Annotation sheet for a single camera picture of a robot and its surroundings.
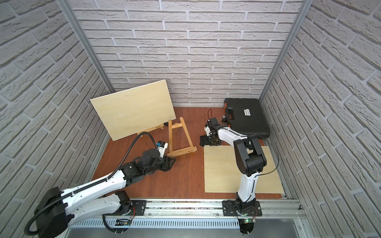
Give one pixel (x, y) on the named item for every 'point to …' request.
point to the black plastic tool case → (249, 118)
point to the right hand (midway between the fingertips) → (208, 143)
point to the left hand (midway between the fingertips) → (173, 157)
